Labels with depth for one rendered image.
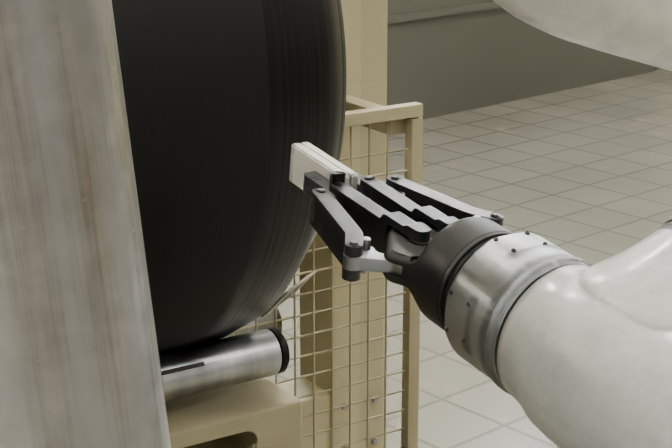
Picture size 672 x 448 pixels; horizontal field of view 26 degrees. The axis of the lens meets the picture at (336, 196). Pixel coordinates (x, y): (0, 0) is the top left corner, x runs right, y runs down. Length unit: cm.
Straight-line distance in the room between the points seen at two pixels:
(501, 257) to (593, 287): 7
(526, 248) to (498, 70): 589
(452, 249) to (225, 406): 52
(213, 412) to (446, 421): 209
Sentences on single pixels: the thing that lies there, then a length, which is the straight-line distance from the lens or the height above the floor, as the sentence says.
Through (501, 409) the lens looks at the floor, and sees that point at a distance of 350.
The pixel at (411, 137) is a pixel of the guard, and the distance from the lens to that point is 201.
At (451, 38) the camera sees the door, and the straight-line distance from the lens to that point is 649.
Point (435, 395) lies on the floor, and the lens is 356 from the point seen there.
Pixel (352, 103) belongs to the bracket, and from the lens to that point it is 208.
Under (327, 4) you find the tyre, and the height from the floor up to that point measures 125.
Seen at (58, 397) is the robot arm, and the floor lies 122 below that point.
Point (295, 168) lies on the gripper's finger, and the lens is 108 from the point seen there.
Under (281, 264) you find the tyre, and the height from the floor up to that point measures 103.
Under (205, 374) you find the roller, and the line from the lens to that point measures 134.
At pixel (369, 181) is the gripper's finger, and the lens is 103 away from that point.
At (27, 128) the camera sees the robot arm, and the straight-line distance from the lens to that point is 48.
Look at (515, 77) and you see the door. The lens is 685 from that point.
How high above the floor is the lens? 142
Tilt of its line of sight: 16 degrees down
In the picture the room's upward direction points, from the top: straight up
